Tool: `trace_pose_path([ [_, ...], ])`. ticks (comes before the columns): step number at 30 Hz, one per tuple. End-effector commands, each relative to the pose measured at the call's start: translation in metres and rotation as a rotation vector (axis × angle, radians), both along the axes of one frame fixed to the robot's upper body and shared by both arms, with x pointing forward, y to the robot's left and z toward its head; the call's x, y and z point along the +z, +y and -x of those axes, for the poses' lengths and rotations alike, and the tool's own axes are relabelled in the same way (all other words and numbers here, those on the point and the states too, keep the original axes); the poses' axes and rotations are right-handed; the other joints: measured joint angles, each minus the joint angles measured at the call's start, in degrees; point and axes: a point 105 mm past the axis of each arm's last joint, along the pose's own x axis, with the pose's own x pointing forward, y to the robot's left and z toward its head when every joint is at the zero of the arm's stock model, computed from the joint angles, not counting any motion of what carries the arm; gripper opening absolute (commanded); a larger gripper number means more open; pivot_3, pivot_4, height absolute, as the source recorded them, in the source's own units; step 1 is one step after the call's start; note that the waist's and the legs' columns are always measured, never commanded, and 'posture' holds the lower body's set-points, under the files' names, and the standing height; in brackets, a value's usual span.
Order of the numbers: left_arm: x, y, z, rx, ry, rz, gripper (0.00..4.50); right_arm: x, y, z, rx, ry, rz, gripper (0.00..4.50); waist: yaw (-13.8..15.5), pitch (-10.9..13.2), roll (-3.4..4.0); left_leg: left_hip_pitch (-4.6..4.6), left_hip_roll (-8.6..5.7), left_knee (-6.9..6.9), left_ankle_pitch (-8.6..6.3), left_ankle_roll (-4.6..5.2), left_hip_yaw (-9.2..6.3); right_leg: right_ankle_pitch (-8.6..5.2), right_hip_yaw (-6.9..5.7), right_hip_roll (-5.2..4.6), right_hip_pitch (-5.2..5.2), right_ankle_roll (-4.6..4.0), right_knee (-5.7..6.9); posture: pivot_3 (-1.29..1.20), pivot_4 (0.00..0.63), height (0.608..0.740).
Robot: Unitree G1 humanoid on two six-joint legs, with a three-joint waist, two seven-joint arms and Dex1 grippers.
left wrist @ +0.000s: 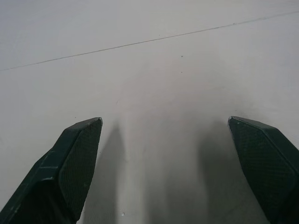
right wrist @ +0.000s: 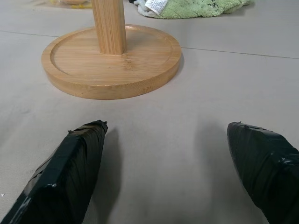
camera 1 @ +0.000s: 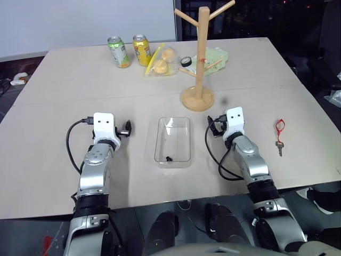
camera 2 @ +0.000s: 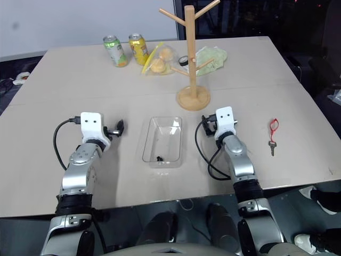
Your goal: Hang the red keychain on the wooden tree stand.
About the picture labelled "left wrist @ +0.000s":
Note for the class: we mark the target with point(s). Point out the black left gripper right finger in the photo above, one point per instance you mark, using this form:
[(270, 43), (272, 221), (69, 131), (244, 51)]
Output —
[(268, 163)]

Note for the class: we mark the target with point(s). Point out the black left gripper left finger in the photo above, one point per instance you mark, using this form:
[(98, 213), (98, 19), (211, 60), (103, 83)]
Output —
[(58, 172)]

